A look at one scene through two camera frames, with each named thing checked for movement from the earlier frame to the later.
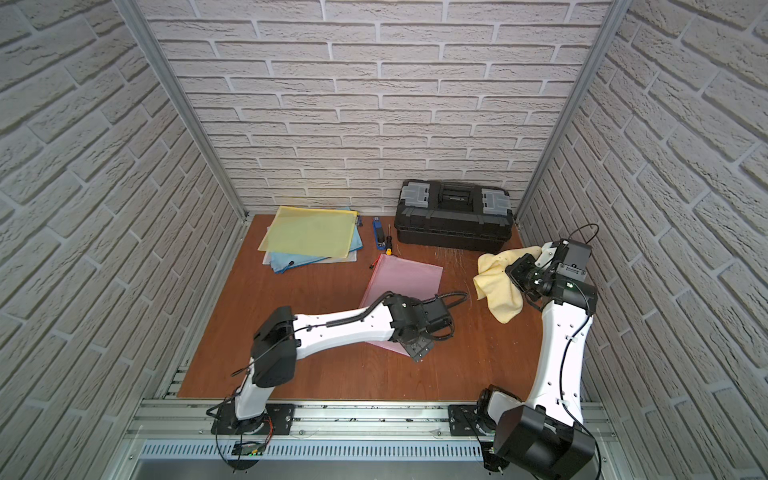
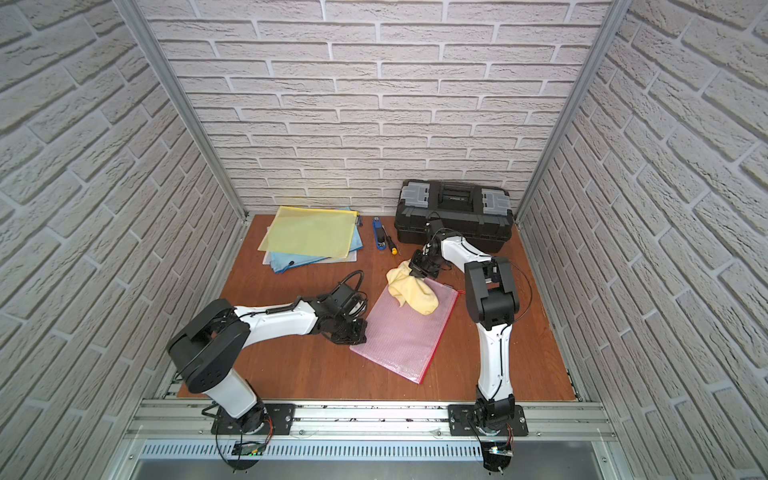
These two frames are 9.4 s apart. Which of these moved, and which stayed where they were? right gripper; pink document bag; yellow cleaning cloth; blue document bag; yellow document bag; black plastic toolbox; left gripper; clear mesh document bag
Moved: left gripper; pink document bag; right gripper; yellow cleaning cloth
Stayed: clear mesh document bag; blue document bag; black plastic toolbox; yellow document bag
